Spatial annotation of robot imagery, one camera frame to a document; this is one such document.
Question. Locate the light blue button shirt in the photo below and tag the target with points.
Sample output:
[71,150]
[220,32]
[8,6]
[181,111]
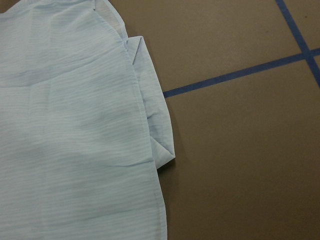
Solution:
[84,126]

